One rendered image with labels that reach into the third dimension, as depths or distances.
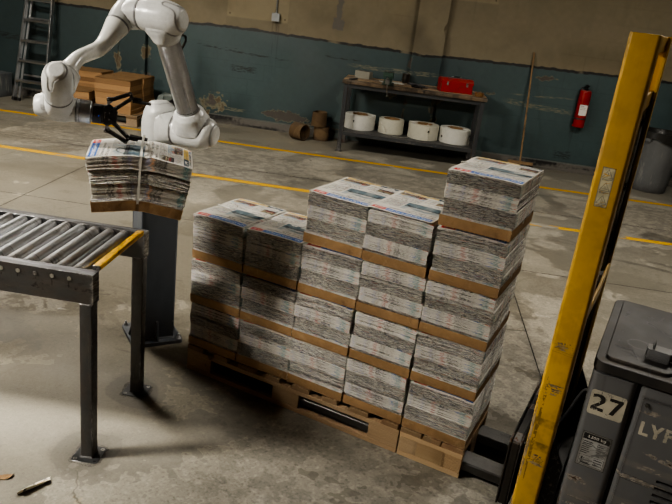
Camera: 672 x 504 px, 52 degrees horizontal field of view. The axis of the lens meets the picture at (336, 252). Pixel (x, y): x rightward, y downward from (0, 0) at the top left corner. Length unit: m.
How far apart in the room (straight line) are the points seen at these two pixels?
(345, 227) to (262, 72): 7.05
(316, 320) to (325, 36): 6.92
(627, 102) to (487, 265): 0.80
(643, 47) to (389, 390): 1.67
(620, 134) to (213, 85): 8.14
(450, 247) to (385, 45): 7.03
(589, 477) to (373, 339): 0.99
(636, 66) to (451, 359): 1.31
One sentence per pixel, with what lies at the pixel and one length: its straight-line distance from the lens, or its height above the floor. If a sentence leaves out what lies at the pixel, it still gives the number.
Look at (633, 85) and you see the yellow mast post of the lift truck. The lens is 2.32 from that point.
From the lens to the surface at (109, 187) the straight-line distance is 2.83.
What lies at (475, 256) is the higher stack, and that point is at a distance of 2.70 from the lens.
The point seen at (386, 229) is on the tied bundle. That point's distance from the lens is 2.81.
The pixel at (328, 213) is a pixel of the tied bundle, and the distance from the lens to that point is 2.92.
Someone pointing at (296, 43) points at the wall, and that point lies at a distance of 9.71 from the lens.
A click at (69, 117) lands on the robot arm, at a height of 1.29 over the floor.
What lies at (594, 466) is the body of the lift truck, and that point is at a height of 0.38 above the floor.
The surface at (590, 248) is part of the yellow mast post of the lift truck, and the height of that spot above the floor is 1.18.
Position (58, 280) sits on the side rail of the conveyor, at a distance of 2.72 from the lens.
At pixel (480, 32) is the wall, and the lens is 9.60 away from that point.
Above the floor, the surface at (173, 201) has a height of 1.01.
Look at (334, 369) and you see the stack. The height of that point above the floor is 0.29.
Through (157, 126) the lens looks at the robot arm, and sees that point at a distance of 3.47.
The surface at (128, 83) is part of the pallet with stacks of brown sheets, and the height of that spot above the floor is 0.53.
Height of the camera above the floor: 1.84
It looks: 20 degrees down
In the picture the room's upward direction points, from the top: 7 degrees clockwise
